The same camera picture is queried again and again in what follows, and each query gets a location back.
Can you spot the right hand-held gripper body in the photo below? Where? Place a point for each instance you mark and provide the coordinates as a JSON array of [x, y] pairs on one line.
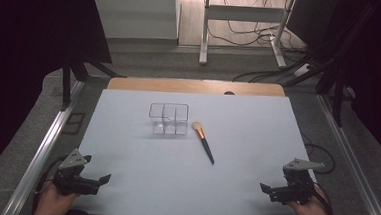
[[295, 190]]

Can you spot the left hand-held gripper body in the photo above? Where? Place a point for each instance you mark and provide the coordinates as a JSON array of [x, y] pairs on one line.
[[73, 182]]

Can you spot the clear acrylic organizer box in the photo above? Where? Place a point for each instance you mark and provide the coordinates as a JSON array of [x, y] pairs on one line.
[[169, 128]]

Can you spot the person's left hand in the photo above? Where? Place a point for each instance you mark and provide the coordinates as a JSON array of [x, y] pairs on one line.
[[52, 202]]

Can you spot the white table mat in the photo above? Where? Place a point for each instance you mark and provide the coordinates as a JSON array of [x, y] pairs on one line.
[[243, 140]]

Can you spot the black metal stand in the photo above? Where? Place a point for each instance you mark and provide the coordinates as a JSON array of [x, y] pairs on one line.
[[66, 86], [337, 103]]

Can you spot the wooden table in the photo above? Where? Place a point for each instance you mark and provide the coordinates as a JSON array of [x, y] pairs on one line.
[[179, 86]]

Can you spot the white power strip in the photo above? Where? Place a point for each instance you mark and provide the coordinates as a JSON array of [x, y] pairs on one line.
[[301, 70]]

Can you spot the black curtain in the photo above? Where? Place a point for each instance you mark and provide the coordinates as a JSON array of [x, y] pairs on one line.
[[32, 44], [374, 65]]

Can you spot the white panel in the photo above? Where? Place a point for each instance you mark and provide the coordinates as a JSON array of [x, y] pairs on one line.
[[134, 14]]

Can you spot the aluminium rail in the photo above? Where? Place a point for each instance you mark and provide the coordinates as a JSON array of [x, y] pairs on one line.
[[41, 158], [349, 150]]

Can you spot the white desk frame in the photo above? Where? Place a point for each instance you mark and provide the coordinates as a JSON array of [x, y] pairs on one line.
[[244, 13]]

